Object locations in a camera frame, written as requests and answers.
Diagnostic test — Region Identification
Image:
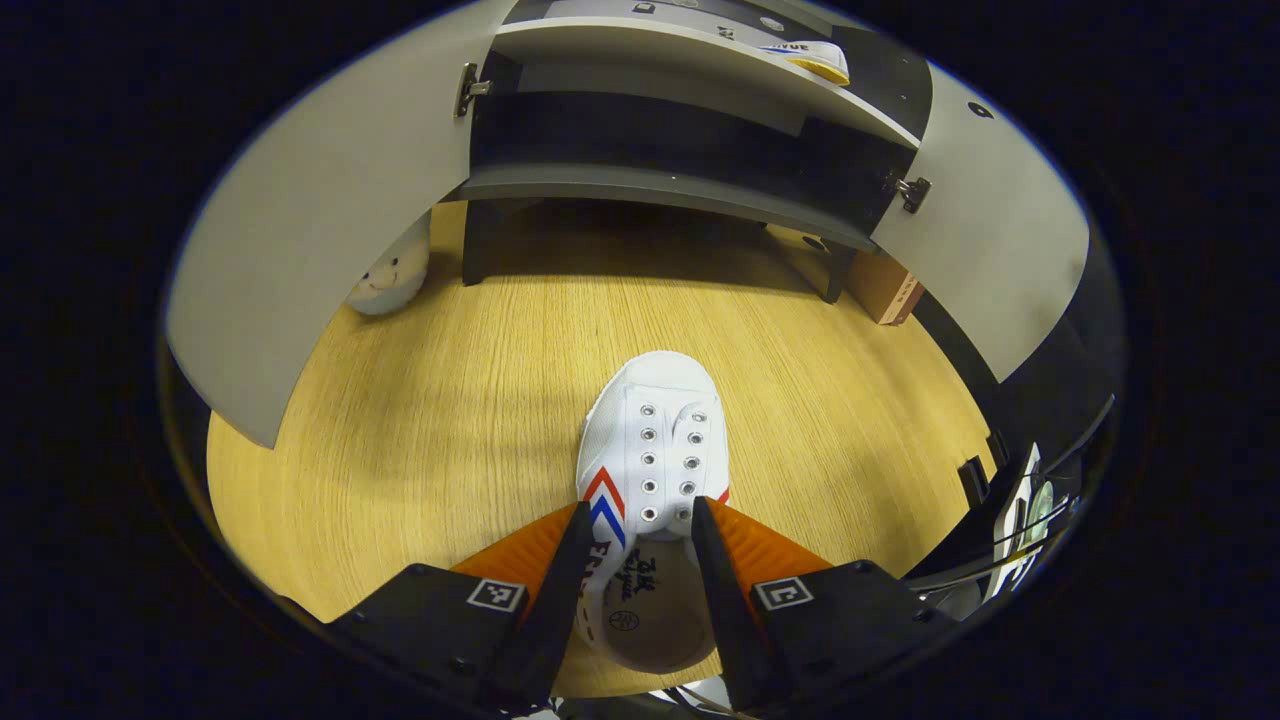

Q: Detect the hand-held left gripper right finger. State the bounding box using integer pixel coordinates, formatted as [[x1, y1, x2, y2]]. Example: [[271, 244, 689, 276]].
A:
[[690, 495, 961, 713]]

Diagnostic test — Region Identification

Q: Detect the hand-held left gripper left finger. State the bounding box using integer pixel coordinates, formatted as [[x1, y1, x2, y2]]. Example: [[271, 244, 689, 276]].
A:
[[325, 500, 598, 713]]

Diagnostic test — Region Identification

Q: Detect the white canvas shoe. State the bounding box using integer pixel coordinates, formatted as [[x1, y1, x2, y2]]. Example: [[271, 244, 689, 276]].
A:
[[758, 40, 851, 88], [575, 350, 731, 676]]

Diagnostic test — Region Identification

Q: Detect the white cabinet door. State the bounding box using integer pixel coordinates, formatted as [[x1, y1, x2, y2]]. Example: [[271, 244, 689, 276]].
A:
[[870, 62, 1091, 386], [165, 0, 521, 449]]

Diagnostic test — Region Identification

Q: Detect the brown book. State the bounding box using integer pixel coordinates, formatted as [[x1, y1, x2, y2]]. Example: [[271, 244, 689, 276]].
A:
[[848, 250, 923, 327]]

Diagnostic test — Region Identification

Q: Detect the white plush toy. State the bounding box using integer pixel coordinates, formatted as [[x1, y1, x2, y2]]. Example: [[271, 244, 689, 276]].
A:
[[345, 212, 433, 318]]

